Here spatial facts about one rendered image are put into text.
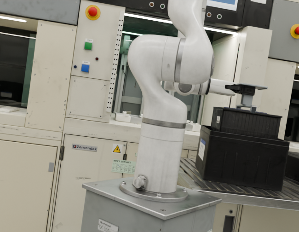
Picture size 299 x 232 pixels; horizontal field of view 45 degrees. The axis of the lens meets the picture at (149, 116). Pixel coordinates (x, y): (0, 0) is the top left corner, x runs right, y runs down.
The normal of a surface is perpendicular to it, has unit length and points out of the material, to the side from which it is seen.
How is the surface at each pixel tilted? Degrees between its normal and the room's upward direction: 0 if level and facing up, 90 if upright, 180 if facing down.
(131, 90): 90
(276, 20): 90
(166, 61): 104
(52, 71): 90
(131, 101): 90
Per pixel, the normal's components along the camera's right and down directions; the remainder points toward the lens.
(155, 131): -0.33, 0.00
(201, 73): 0.17, 0.58
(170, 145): 0.34, 0.10
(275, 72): 0.12, 0.07
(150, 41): -0.11, -0.56
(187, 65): -0.20, 0.28
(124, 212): -0.61, -0.05
